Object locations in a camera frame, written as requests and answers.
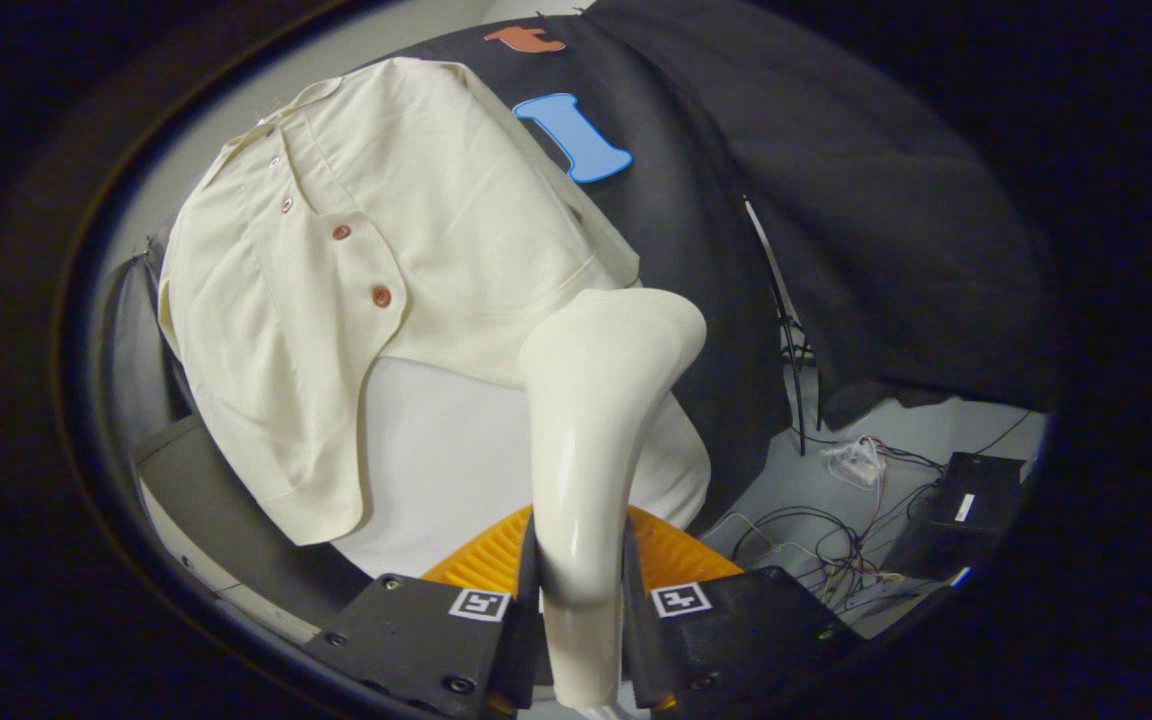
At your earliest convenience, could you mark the white mannequin torso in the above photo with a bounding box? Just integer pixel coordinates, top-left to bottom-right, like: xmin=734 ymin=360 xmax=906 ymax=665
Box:
xmin=331 ymin=355 xmax=713 ymax=579

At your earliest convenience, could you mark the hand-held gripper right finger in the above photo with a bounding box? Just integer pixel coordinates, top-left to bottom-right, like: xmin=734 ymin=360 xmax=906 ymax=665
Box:
xmin=621 ymin=505 xmax=867 ymax=715

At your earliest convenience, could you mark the cream button-up shirt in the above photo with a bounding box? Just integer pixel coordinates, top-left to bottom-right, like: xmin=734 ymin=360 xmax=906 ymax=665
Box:
xmin=158 ymin=57 xmax=643 ymax=547

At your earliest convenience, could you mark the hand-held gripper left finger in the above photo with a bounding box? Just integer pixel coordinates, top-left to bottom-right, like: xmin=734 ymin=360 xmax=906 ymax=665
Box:
xmin=302 ymin=505 xmax=543 ymax=720

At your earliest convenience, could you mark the small white adapter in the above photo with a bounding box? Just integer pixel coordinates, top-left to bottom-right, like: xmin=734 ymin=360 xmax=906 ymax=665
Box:
xmin=823 ymin=437 xmax=886 ymax=490

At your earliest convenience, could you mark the black electronics box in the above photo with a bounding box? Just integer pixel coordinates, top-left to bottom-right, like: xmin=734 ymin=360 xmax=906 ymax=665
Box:
xmin=881 ymin=452 xmax=1027 ymax=583

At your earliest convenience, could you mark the white garment steamer head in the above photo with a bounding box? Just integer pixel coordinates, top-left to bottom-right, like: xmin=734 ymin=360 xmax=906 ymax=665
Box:
xmin=519 ymin=288 xmax=708 ymax=709

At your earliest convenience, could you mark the thin dark pole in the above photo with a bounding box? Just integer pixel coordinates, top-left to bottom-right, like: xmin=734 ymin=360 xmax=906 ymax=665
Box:
xmin=741 ymin=195 xmax=810 ymax=457

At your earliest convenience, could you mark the tangle of floor cables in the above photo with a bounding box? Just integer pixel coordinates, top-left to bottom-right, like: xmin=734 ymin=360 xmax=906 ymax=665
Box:
xmin=706 ymin=410 xmax=1037 ymax=617

